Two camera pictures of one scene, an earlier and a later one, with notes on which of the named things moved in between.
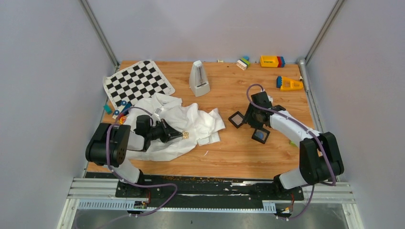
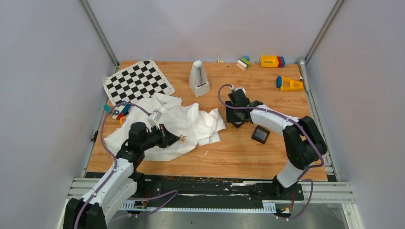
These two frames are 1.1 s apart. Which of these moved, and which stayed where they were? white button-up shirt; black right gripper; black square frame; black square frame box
Moved: black right gripper
Stayed: black square frame box; black square frame; white button-up shirt
